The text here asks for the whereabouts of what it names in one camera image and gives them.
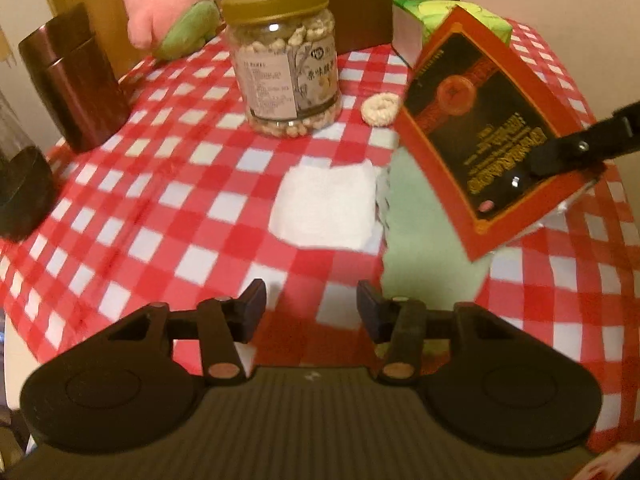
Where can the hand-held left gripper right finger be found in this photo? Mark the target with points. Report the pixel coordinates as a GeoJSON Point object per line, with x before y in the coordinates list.
{"type": "Point", "coordinates": [370, 310]}

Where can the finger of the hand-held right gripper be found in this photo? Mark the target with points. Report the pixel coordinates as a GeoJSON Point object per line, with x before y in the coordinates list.
{"type": "Point", "coordinates": [575, 152]}

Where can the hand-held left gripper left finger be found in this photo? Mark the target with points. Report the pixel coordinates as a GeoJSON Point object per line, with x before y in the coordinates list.
{"type": "Point", "coordinates": [252, 310]}

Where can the green cloth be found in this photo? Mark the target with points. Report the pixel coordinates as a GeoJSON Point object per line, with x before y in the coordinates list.
{"type": "Point", "coordinates": [425, 240]}

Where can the red black packet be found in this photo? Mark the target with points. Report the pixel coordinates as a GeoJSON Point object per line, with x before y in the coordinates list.
{"type": "Point", "coordinates": [465, 125]}

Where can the brown cardboard box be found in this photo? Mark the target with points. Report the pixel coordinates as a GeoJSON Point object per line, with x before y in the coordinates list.
{"type": "Point", "coordinates": [360, 15]}

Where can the white paper napkin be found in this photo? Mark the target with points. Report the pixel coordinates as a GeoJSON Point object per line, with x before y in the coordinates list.
{"type": "Point", "coordinates": [325, 205]}

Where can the red white checkered tablecloth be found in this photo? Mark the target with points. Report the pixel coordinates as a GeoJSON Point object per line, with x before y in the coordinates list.
{"type": "Point", "coordinates": [150, 210]}

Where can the cream round scrunchie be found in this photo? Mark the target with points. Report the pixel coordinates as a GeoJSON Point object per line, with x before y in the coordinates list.
{"type": "Point", "coordinates": [372, 110]}

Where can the green tissue pack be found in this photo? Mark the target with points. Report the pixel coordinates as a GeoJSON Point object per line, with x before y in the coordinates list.
{"type": "Point", "coordinates": [410, 30]}

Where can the clear nut jar gold lid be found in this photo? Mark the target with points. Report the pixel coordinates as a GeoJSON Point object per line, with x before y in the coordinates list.
{"type": "Point", "coordinates": [280, 80]}

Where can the dark glass grinder jar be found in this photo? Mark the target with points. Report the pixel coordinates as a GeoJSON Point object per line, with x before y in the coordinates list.
{"type": "Point", "coordinates": [20, 185]}

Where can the brown metal canister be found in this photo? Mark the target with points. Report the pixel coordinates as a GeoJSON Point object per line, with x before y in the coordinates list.
{"type": "Point", "coordinates": [75, 85]}

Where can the red white printed cloth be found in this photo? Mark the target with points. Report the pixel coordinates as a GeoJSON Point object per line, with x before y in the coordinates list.
{"type": "Point", "coordinates": [612, 465]}

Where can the pink starfish plush toy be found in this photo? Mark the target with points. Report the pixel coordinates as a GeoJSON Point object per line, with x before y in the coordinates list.
{"type": "Point", "coordinates": [160, 5]}

